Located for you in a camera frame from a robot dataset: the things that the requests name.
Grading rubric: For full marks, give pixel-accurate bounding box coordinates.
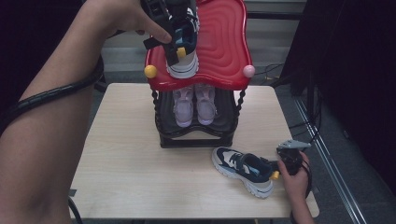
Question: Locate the person's left hand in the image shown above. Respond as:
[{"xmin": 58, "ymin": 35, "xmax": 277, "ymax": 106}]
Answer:
[{"xmin": 81, "ymin": 0, "xmax": 173, "ymax": 45}]

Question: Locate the black curtain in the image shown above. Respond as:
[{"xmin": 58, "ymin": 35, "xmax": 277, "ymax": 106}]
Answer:
[
  {"xmin": 0, "ymin": 0, "xmax": 106, "ymax": 104},
  {"xmin": 286, "ymin": 0, "xmax": 396, "ymax": 195}
]

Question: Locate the person's right hand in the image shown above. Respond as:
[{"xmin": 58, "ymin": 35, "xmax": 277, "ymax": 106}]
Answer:
[{"xmin": 277, "ymin": 151, "xmax": 312, "ymax": 201}]

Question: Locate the black floor cable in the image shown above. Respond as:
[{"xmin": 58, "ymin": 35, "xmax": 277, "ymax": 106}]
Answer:
[{"xmin": 258, "ymin": 63, "xmax": 290, "ymax": 90}]

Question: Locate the pair of pink-white sneakers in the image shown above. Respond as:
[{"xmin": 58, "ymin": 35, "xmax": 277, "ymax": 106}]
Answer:
[{"xmin": 194, "ymin": 83, "xmax": 218, "ymax": 126}]

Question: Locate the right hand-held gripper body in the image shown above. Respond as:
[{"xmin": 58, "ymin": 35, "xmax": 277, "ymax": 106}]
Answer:
[{"xmin": 276, "ymin": 139, "xmax": 312, "ymax": 176}]

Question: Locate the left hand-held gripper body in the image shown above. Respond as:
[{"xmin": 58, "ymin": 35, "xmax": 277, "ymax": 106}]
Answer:
[{"xmin": 140, "ymin": 0, "xmax": 198, "ymax": 50}]

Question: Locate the metal floor rail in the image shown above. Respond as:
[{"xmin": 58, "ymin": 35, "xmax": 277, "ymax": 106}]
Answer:
[{"xmin": 292, "ymin": 97, "xmax": 370, "ymax": 224}]

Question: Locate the left hand-held gripper black cable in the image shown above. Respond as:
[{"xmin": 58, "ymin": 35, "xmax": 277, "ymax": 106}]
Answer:
[{"xmin": 0, "ymin": 29, "xmax": 125, "ymax": 224}]

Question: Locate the navy and white sneaker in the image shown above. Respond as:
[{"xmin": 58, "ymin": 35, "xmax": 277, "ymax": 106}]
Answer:
[
  {"xmin": 211, "ymin": 147, "xmax": 280, "ymax": 200},
  {"xmin": 165, "ymin": 7, "xmax": 200, "ymax": 79}
]

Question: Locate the red and black shoe rack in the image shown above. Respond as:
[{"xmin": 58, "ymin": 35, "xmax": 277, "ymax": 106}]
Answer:
[{"xmin": 144, "ymin": 0, "xmax": 256, "ymax": 148}]

